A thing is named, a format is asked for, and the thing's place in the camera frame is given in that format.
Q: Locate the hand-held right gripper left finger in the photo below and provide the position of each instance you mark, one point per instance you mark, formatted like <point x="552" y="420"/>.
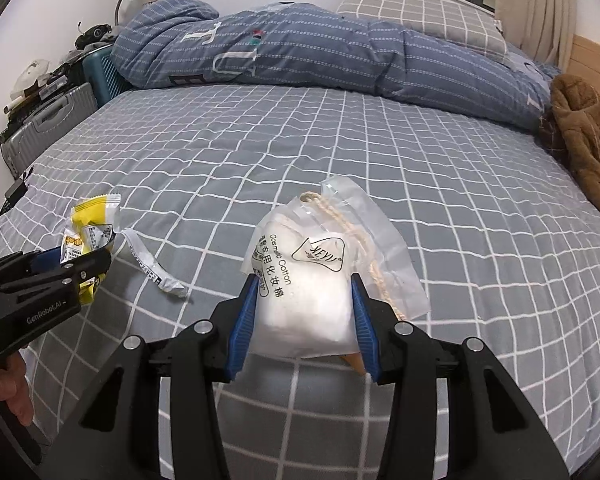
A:
<point x="242" y="320"/>

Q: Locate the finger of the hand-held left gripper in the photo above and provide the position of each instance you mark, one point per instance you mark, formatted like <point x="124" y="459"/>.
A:
<point x="45" y="257"/>
<point x="75" y="272"/>

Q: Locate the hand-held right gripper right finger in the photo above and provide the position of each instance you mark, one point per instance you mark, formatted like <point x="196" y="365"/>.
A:
<point x="365" y="325"/>

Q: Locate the yellow snack wrapper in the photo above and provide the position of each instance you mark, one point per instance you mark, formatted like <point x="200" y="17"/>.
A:
<point x="92" y="220"/>

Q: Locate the clear cotton pad bag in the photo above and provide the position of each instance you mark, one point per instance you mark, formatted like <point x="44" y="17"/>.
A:
<point x="300" y="310"/>

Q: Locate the person's left hand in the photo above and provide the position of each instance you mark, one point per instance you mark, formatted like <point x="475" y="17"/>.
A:
<point x="15" y="390"/>

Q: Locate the silver torn wrapper strip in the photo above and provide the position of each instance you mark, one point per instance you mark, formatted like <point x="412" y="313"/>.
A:
<point x="147" y="265"/>

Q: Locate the black charger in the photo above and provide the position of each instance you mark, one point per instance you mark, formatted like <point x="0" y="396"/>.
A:
<point x="16" y="190"/>

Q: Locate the grey suitcase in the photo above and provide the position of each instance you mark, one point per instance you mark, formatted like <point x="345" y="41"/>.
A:
<point x="50" y="120"/>

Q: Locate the grey checked bed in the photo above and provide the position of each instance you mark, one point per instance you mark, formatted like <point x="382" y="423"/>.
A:
<point x="280" y="150"/>

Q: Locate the white round device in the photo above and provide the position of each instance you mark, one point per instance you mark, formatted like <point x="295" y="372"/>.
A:
<point x="32" y="72"/>

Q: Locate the pile of dark items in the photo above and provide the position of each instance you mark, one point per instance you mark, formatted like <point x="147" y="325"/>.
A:
<point x="60" y="72"/>

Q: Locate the teal suitcase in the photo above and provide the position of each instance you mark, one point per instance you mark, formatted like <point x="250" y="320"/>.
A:
<point x="102" y="77"/>

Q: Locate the black device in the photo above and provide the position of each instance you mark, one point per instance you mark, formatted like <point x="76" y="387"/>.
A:
<point x="92" y="35"/>

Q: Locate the blue striped duvet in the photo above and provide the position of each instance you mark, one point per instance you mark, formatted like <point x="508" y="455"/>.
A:
<point x="330" y="55"/>

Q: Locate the brown padded jacket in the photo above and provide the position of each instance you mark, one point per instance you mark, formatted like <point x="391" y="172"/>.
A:
<point x="590" y="135"/>

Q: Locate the grey checked pillow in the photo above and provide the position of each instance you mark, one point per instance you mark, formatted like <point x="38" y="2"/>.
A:
<point x="420" y="15"/>

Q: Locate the wooden headboard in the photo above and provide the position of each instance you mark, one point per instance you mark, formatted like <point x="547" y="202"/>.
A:
<point x="595" y="57"/>

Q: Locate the beige curtain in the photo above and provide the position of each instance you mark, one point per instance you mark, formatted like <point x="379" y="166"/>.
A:
<point x="535" y="5"/>

